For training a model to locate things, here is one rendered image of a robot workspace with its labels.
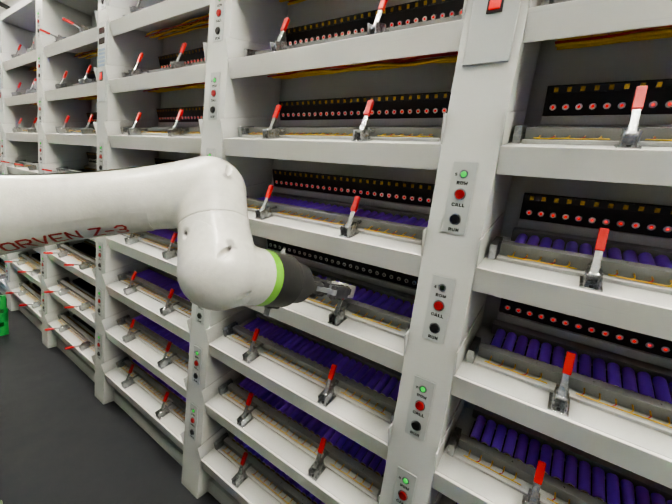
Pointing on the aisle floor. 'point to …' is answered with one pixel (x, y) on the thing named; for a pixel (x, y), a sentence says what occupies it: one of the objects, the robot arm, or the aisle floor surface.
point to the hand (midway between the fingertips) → (342, 289)
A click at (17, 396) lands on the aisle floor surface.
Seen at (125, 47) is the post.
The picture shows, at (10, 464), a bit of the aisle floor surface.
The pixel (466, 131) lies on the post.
